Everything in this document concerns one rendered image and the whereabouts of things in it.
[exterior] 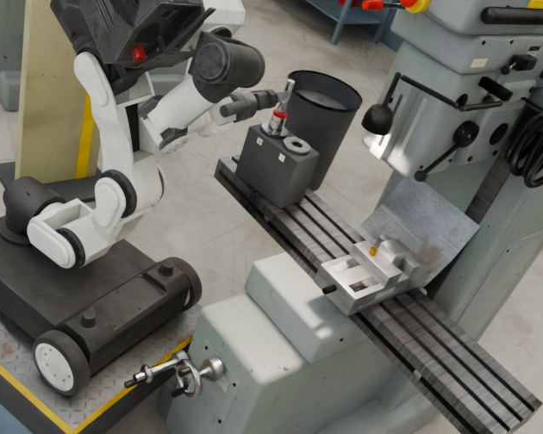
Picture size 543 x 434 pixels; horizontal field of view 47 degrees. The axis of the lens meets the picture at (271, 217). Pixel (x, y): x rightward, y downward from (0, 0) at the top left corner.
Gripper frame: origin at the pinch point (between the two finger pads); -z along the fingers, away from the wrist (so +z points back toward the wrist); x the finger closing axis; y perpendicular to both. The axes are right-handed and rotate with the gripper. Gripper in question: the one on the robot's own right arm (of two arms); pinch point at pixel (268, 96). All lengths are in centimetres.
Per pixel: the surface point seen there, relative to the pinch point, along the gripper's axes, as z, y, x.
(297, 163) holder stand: 2.4, -20.7, 9.3
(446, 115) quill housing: 8, -6, 62
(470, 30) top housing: 21, 14, 74
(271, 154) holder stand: 2.2, -18.0, -1.1
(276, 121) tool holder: -2.2, -8.4, -0.5
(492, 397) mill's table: 15, -80, 71
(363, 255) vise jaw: 11, -45, 35
